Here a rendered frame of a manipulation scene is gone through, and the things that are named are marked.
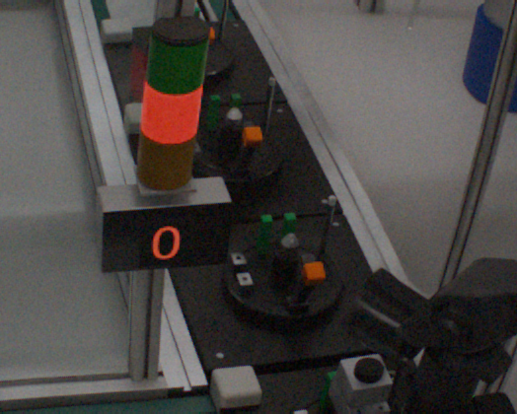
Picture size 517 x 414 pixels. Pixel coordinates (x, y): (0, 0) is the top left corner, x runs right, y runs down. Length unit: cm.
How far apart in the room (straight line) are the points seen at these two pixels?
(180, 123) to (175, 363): 38
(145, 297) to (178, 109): 26
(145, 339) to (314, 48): 93
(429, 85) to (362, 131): 22
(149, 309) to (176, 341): 13
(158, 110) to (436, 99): 106
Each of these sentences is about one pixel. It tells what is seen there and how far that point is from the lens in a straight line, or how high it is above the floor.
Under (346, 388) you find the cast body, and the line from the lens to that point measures 116.
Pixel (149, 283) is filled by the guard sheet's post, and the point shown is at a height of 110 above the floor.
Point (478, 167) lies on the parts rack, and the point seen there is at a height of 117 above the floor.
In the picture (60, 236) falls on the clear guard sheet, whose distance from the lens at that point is 113.
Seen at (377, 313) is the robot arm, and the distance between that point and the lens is 96.
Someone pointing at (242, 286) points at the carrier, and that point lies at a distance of 134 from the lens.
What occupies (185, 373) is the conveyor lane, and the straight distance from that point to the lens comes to 130.
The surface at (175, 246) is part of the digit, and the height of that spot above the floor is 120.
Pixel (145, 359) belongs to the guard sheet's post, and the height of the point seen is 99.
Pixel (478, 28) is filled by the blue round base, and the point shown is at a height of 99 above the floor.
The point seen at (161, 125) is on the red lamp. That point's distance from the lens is 101.
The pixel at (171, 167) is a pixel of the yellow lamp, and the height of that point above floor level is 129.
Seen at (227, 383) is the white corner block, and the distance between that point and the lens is 125.
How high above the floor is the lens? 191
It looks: 38 degrees down
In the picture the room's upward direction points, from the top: 9 degrees clockwise
